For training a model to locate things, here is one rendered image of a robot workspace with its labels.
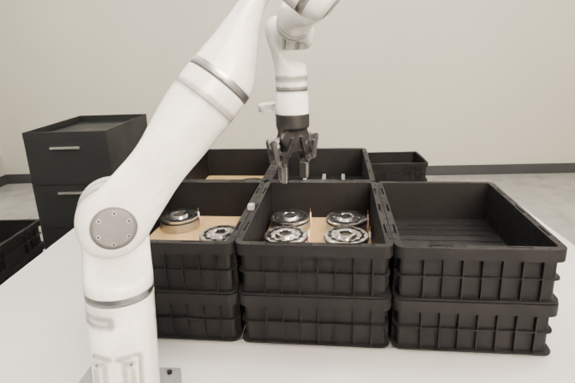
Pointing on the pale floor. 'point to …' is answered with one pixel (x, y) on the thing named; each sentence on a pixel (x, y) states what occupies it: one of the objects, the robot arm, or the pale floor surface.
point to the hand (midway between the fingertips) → (293, 173)
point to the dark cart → (75, 162)
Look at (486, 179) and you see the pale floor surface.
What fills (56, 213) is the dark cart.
